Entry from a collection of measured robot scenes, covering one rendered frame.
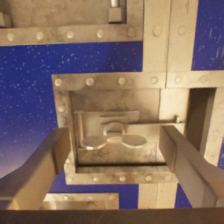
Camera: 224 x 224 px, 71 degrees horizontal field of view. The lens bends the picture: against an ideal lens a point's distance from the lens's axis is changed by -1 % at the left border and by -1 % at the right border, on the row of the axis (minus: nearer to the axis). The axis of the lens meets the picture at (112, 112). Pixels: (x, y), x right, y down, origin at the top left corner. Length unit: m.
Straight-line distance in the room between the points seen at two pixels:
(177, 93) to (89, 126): 0.10
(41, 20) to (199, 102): 0.18
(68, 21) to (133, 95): 0.10
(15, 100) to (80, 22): 0.10
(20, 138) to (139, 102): 0.14
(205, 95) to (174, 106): 0.03
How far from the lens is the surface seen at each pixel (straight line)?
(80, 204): 0.25
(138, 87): 0.16
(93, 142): 0.15
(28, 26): 0.19
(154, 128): 0.18
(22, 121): 0.19
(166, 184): 0.21
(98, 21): 0.17
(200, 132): 0.20
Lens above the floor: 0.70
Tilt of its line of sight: 17 degrees up
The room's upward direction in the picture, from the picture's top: 178 degrees clockwise
